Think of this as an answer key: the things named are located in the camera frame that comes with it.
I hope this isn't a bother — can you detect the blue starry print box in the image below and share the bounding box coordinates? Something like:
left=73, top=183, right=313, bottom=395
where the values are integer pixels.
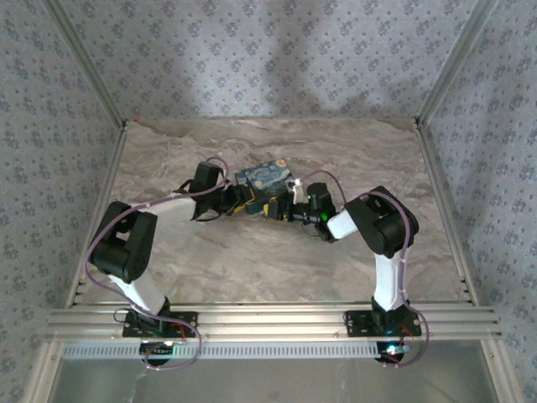
left=233, top=158, right=297, bottom=217

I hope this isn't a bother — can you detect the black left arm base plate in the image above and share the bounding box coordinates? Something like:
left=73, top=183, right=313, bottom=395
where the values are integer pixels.
left=123, top=309, right=199, bottom=338

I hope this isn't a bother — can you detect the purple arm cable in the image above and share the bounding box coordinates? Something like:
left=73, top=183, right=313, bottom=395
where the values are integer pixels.
left=300, top=170, right=432, bottom=370
left=85, top=156, right=233, bottom=371

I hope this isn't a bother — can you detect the grey slotted cable duct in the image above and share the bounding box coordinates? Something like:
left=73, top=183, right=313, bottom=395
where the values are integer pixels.
left=60, top=340, right=381, bottom=361

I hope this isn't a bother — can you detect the right controller board green light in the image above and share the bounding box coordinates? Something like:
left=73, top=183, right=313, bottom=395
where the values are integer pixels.
left=376, top=342, right=411, bottom=367

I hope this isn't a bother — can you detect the aluminium frame post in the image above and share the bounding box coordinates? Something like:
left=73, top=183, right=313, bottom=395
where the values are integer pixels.
left=43, top=0, right=128, bottom=128
left=415, top=0, right=501, bottom=127

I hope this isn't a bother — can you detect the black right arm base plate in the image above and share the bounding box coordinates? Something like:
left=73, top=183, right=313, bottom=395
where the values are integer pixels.
left=344, top=309, right=422, bottom=338

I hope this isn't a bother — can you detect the aluminium table side rail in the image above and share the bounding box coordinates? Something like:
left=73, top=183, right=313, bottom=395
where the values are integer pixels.
left=23, top=121, right=129, bottom=403
left=414, top=121, right=524, bottom=403

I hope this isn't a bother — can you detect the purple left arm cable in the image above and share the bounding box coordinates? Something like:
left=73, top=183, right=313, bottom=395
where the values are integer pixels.
left=85, top=156, right=233, bottom=371

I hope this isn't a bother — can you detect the aluminium mounting rail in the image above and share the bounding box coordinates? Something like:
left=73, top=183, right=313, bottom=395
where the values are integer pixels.
left=44, top=302, right=503, bottom=342

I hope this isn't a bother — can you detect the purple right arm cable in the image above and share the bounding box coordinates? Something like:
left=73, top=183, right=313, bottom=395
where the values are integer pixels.
left=300, top=170, right=432, bottom=370

